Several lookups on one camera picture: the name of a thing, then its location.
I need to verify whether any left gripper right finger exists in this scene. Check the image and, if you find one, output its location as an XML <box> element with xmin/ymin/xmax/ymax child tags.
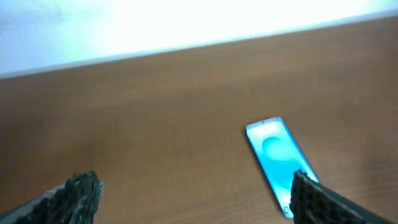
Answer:
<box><xmin>289</xmin><ymin>170</ymin><xmax>392</xmax><ymax>224</ymax></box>

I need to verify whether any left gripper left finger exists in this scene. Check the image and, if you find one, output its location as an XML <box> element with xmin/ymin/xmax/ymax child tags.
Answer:
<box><xmin>1</xmin><ymin>170</ymin><xmax>104</xmax><ymax>224</ymax></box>

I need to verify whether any blue Galaxy smartphone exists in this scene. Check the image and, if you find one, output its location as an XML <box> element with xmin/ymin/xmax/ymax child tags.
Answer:
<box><xmin>246</xmin><ymin>116</ymin><xmax>319</xmax><ymax>219</ymax></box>

